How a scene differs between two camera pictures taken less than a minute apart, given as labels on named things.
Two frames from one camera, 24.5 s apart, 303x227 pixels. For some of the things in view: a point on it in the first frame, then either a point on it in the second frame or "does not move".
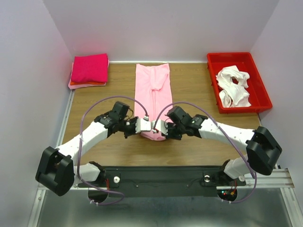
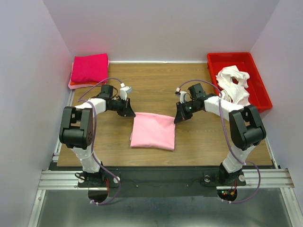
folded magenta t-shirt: (90, 67) does not move
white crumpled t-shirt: (232, 82) does not move
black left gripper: (133, 132) to (127, 110)
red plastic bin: (259, 97) does not move
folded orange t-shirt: (77, 83) does not move
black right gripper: (170, 135) to (181, 114)
